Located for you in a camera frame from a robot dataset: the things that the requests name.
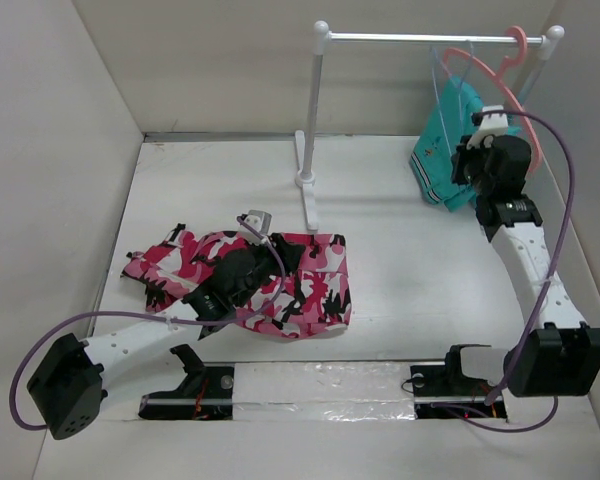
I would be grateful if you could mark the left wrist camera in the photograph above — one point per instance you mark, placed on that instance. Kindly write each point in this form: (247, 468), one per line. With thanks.
(254, 226)

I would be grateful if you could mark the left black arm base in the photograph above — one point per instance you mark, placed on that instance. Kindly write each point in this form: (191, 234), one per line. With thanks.
(204, 394)

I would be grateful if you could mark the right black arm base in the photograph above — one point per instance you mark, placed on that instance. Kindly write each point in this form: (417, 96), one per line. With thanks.
(441, 390)

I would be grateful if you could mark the silver tape strip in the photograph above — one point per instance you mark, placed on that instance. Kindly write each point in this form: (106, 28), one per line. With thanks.
(355, 391)

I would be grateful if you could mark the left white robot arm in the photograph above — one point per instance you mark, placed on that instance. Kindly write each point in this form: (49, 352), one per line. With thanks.
(73, 378)

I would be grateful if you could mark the white clothes rack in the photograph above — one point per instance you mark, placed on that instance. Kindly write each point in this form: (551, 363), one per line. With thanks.
(545, 45)

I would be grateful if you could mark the teal shorts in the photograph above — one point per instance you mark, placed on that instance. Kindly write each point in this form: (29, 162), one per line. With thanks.
(433, 170)

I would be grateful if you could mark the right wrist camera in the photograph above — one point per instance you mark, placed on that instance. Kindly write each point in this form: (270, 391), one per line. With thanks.
(490, 123)

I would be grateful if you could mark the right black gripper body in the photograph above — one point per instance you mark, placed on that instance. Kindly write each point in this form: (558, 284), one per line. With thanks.
(468, 167)

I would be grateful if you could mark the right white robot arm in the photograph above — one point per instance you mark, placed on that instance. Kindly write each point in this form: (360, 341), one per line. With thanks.
(560, 354)

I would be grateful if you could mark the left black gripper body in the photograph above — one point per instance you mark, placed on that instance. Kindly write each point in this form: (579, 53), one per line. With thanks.
(266, 263)

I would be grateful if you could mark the pink camouflage trousers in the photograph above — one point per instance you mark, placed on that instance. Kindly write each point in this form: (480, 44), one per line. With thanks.
(312, 300)

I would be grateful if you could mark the blue wire hanger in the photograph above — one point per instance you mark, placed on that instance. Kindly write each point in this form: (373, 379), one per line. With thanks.
(449, 110)

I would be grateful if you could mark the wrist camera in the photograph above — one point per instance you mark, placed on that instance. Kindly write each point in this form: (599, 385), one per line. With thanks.
(490, 123)
(254, 226)

